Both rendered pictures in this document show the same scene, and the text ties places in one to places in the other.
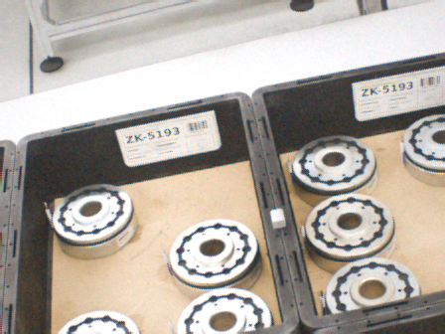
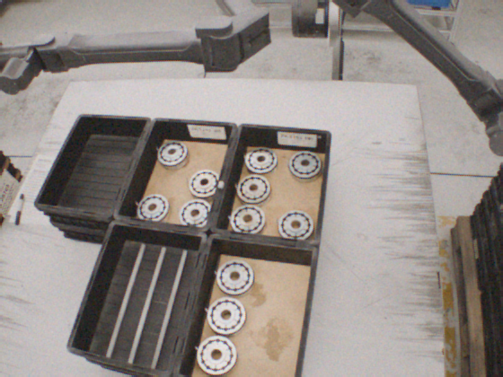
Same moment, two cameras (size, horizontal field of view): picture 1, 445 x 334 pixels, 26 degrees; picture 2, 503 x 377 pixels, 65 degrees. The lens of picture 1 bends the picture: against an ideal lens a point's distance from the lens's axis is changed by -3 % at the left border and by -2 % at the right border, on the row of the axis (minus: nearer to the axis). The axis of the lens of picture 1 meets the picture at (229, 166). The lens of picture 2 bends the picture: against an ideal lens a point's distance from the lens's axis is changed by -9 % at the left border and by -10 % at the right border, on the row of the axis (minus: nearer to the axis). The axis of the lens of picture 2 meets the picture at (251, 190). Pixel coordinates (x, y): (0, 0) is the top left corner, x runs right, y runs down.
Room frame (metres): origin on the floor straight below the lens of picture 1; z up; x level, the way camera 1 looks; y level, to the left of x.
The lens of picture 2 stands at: (0.09, -0.34, 1.96)
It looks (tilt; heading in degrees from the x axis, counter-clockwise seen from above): 56 degrees down; 18
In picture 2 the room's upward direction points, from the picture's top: 10 degrees counter-clockwise
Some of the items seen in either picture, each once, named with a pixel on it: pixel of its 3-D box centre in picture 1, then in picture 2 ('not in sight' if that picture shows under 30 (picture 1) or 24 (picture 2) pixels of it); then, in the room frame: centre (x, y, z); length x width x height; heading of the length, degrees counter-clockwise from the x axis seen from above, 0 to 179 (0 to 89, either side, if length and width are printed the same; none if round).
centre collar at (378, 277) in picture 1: (372, 290); (247, 219); (0.68, -0.12, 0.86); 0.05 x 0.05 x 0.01
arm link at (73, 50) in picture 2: not in sight; (130, 47); (0.72, 0.06, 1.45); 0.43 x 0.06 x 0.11; 92
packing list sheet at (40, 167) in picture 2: not in sight; (41, 188); (0.81, 0.76, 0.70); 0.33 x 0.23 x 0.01; 2
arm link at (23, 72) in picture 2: not in sight; (30, 67); (0.67, 0.29, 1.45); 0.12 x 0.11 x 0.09; 93
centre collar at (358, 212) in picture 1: (349, 222); (253, 188); (0.79, -0.12, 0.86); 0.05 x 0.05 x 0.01
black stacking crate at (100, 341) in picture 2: not in sight; (144, 299); (0.39, 0.12, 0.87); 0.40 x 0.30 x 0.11; 179
